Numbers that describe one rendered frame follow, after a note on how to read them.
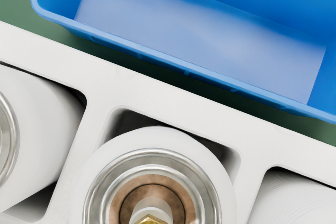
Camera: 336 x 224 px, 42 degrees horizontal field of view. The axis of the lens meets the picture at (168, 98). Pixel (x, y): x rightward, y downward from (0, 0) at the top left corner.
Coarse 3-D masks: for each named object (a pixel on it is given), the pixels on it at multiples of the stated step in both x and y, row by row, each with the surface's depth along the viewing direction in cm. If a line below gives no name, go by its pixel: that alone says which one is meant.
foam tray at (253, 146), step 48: (0, 48) 32; (48, 48) 32; (96, 96) 31; (144, 96) 31; (192, 96) 31; (96, 144) 31; (240, 144) 31; (288, 144) 31; (48, 192) 41; (240, 192) 31
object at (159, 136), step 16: (144, 128) 27; (160, 128) 26; (112, 144) 25; (128, 144) 24; (144, 144) 24; (160, 144) 24; (176, 144) 24; (192, 144) 25; (96, 160) 24; (208, 160) 24; (80, 176) 25; (224, 176) 25; (80, 192) 24; (224, 192) 24; (80, 208) 24; (224, 208) 24
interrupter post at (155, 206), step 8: (144, 200) 23; (152, 200) 23; (160, 200) 23; (136, 208) 22; (144, 208) 21; (152, 208) 21; (160, 208) 21; (168, 208) 23; (136, 216) 21; (160, 216) 21; (168, 216) 21
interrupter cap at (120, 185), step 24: (120, 168) 24; (144, 168) 24; (168, 168) 24; (192, 168) 24; (96, 192) 24; (120, 192) 24; (144, 192) 24; (168, 192) 24; (192, 192) 24; (216, 192) 24; (96, 216) 24; (120, 216) 24; (192, 216) 24; (216, 216) 24
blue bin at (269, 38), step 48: (48, 0) 40; (96, 0) 50; (144, 0) 50; (192, 0) 50; (240, 0) 47; (288, 0) 42; (144, 48) 38; (192, 48) 49; (240, 48) 49; (288, 48) 49; (288, 96) 49
